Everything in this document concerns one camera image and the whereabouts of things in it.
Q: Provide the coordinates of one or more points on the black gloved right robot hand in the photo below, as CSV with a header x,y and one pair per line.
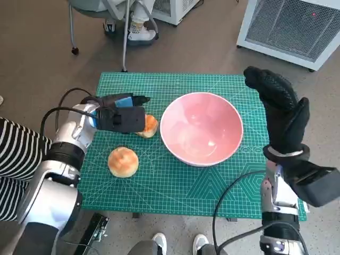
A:
x,y
281,114

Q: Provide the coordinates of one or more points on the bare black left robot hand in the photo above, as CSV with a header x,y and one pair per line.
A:
x,y
125,102

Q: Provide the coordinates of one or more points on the long toy bread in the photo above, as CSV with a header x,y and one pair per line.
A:
x,y
150,125

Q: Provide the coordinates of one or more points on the round toy bread bun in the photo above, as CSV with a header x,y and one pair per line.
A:
x,y
123,162

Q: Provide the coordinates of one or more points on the pink bowl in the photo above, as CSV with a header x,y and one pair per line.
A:
x,y
202,127

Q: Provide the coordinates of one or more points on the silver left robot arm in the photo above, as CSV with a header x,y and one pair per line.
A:
x,y
69,127

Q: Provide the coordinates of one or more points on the silver metal pole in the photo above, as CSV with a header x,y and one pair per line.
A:
x,y
125,40

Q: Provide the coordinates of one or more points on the person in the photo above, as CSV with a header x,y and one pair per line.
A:
x,y
138,33
18,148

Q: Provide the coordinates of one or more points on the large white mesh cabinet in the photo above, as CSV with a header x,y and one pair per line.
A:
x,y
287,29

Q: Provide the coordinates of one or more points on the green cutting mat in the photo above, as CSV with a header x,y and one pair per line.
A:
x,y
172,186

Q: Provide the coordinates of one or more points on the grey office chair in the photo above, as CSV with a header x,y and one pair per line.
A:
x,y
90,8

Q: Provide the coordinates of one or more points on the small white mesh cabinet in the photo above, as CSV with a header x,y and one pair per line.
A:
x,y
174,13

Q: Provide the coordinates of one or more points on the black metal clamp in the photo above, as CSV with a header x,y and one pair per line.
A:
x,y
93,231

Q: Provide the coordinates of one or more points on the white shoe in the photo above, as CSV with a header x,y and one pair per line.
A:
x,y
199,243
159,243

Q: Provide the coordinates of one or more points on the grey leg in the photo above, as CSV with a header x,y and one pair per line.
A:
x,y
143,248
210,250

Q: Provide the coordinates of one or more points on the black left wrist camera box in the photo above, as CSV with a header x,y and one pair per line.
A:
x,y
122,119

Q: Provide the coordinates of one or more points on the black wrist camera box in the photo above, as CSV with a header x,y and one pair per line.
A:
x,y
316,186
122,119

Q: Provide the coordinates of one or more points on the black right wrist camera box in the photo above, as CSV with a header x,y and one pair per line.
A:
x,y
316,186

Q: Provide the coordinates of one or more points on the black table bracket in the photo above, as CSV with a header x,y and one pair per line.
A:
x,y
136,215

